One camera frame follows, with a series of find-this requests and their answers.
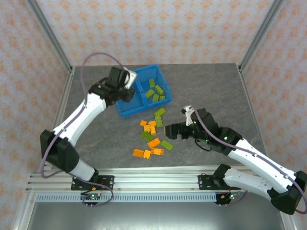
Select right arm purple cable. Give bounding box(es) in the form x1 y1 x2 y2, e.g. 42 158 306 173
193 108 307 214

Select blue plastic bin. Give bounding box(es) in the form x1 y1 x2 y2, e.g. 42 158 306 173
134 63 173 108
115 69 146 118

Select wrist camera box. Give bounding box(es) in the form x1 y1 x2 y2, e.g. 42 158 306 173
181 105 195 127
123 68 138 90

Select grey metal panel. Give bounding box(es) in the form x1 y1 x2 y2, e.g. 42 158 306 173
24 202 288 230

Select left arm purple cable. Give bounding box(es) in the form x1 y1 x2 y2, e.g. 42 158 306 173
40 52 127 208

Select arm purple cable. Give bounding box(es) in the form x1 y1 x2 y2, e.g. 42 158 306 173
193 108 307 214
40 52 127 208

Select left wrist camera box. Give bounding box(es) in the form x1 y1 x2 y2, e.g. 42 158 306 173
123 68 138 90

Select grey slotted cable duct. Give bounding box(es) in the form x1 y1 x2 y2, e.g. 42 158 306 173
35 194 218 204

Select aluminium side rail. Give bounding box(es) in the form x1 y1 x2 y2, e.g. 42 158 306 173
236 64 269 159
38 66 76 173

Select wide aluminium mounting rail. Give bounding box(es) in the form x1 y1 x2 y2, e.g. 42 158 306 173
25 167 288 194

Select aluminium frame post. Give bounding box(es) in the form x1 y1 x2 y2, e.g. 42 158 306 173
12 191 36 230
238 0 286 72
25 0 74 73
280 212 297 230

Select small circuit board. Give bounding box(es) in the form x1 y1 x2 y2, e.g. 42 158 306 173
81 193 101 201
220 191 242 201

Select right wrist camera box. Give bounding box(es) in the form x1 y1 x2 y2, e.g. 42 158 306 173
181 105 195 127

